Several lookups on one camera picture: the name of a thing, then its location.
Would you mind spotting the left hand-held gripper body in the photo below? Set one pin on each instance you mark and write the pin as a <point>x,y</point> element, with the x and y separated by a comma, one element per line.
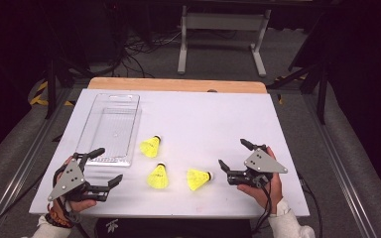
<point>68,180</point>

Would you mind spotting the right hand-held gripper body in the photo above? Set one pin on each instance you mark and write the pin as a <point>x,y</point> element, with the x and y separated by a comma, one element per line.
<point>261,163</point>

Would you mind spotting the clear plastic container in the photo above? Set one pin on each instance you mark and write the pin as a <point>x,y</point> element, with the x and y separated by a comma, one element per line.
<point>112,132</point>

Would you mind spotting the yellow plastic shuttlecock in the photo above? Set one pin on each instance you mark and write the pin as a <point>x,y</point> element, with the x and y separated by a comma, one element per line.
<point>158,178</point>
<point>150,147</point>
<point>196,179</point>

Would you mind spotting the person's left hand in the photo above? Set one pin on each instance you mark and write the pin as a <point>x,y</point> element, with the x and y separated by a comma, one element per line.
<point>79,206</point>

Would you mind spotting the person's right hand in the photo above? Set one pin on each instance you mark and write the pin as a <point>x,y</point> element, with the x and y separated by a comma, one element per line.
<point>273,195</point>

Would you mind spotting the person's black shirt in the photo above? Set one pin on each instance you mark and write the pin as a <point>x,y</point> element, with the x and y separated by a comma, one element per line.
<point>178,228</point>

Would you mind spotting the yellow and black floor tape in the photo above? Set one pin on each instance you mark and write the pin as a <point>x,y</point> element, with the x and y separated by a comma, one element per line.
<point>39,95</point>

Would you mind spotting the black metal stand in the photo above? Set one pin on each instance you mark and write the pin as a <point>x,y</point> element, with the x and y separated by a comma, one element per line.
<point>320,89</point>
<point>51,86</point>

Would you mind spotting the wooden board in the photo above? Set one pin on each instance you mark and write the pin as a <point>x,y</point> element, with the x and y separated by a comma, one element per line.
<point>178,85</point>

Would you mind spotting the white metal stand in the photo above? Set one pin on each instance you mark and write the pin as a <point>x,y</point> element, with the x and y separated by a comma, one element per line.
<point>225,21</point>

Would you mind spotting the grey metal floor rail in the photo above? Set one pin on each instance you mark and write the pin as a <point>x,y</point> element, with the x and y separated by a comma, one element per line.
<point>23,165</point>
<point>344,172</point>

